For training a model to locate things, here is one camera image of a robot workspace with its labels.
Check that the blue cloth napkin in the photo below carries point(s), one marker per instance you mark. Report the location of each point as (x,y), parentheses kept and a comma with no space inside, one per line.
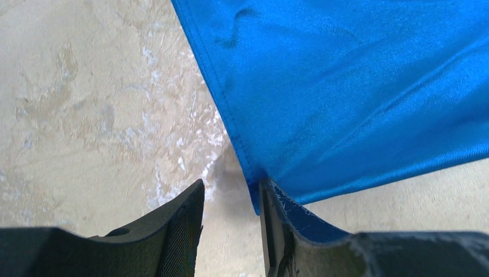
(333,97)

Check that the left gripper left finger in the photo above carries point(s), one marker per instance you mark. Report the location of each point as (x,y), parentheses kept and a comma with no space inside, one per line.
(163,242)

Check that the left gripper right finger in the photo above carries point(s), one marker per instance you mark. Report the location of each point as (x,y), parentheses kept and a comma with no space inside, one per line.
(296,242)

